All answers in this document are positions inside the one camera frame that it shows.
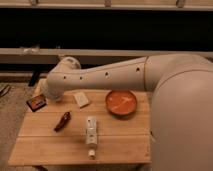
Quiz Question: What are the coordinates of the black cable left floor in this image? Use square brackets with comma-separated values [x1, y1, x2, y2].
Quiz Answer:
[0, 83, 12, 98]

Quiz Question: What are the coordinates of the orange bowl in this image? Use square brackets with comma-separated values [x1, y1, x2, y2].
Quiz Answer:
[105, 91, 137, 116]

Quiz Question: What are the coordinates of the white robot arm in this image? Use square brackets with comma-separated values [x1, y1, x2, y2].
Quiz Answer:
[42, 54, 213, 171]

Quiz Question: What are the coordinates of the white square sponge block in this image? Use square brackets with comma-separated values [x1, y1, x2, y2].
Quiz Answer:
[74, 92, 90, 108]

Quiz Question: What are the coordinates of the dark red chili pepper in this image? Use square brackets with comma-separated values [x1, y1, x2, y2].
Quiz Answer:
[54, 112, 71, 132]

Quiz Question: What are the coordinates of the grey metal rail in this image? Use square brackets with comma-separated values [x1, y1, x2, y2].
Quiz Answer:
[0, 47, 213, 66]

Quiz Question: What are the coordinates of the black orange eraser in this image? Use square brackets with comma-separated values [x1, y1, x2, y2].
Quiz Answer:
[26, 94, 46, 112]

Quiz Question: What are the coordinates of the wooden table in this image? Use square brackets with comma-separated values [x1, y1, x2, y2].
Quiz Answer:
[9, 90, 151, 166]

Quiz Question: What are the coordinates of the white tube bottle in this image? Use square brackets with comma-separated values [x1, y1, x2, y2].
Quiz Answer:
[86, 116, 98, 159]

